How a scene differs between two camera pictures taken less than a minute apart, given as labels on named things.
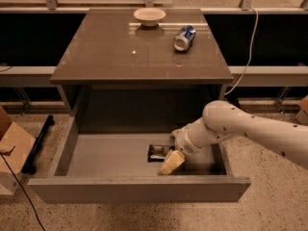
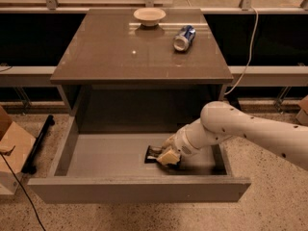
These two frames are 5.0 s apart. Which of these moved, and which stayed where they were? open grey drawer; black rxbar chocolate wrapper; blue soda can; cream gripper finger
Moved: cream gripper finger
Stayed: blue soda can; open grey drawer; black rxbar chocolate wrapper
